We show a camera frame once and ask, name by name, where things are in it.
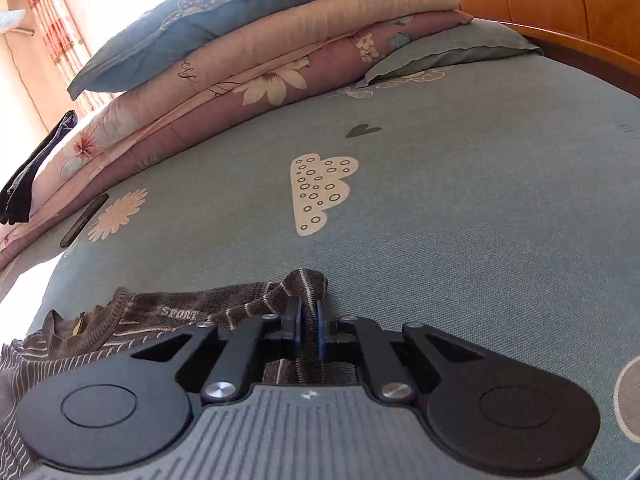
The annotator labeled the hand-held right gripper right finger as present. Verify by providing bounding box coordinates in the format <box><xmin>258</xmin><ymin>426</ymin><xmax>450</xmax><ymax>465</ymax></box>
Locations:
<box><xmin>314</xmin><ymin>297</ymin><xmax>486</xmax><ymax>406</ymax></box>

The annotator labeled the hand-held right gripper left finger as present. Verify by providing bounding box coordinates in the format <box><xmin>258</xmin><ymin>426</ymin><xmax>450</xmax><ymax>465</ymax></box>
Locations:
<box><xmin>131</xmin><ymin>297</ymin><xmax>307</xmax><ymax>406</ymax></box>

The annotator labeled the grey striped knit sweater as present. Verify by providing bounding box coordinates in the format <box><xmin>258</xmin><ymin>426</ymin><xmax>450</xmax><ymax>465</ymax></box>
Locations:
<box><xmin>0</xmin><ymin>267</ymin><xmax>361</xmax><ymax>476</ymax></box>

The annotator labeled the teal printed bed sheet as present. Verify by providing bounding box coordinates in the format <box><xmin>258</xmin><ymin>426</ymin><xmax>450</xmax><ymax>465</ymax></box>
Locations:
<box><xmin>0</xmin><ymin>52</ymin><xmax>640</xmax><ymax>480</ymax></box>

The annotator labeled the black smartphone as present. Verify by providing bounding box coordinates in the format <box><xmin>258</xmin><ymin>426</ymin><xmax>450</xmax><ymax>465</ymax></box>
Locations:
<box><xmin>59</xmin><ymin>192</ymin><xmax>110</xmax><ymax>248</ymax></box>

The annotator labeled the pink floral quilt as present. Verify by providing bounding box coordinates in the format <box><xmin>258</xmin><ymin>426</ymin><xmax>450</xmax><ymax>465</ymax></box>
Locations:
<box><xmin>0</xmin><ymin>0</ymin><xmax>475</xmax><ymax>271</ymax></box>

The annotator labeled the grey-green pillow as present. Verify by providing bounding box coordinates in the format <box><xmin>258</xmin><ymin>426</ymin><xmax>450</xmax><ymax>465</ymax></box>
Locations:
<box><xmin>356</xmin><ymin>19</ymin><xmax>545</xmax><ymax>90</ymax></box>

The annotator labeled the black garment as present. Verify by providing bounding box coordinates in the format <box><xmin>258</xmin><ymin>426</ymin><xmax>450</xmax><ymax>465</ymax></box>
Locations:
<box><xmin>0</xmin><ymin>110</ymin><xmax>78</xmax><ymax>226</ymax></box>

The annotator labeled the blue pillow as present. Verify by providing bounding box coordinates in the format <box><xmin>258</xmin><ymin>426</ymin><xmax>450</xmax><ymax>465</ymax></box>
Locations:
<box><xmin>66</xmin><ymin>0</ymin><xmax>403</xmax><ymax>101</ymax></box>

